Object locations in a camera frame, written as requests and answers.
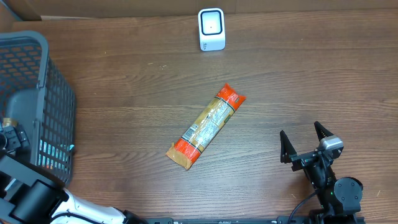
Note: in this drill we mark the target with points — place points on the colourful packet in basket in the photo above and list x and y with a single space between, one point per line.
55 157

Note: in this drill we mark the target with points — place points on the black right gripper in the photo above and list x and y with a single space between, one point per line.
288 154

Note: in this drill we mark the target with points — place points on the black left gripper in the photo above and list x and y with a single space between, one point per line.
23 139

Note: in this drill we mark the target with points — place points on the white tube gold cap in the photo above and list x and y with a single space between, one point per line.
9 122

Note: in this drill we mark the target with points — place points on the orange spaghetti packet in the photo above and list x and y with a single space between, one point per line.
203 130

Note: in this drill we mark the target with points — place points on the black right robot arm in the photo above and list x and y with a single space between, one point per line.
340 199

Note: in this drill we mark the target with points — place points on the grey plastic mesh basket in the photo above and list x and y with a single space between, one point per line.
36 95

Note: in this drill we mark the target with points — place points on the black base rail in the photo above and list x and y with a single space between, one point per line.
278 220

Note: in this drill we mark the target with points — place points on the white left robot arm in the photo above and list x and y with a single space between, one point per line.
30 194

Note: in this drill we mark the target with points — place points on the white barcode scanner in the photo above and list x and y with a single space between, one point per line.
211 29

